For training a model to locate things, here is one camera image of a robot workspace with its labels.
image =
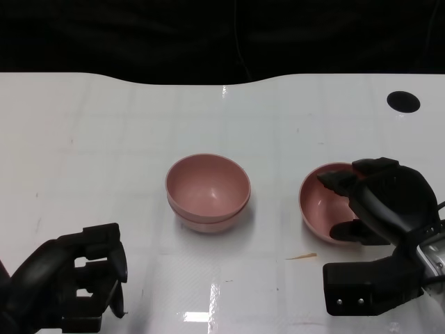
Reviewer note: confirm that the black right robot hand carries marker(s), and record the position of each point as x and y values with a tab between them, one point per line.
393	198

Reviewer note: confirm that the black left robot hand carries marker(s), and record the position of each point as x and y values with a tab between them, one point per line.
48	278

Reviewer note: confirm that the pink plastic bowl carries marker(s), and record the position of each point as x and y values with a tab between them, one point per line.
313	205
208	225
208	188

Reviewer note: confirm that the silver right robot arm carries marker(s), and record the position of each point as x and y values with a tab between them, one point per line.
434	257

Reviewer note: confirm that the black round table grommet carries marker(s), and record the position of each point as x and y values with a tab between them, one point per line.
403	101

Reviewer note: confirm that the orange wood sliver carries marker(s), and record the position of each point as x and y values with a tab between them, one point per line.
302	256

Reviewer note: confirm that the black backdrop curtain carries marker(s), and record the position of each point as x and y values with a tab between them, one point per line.
104	35

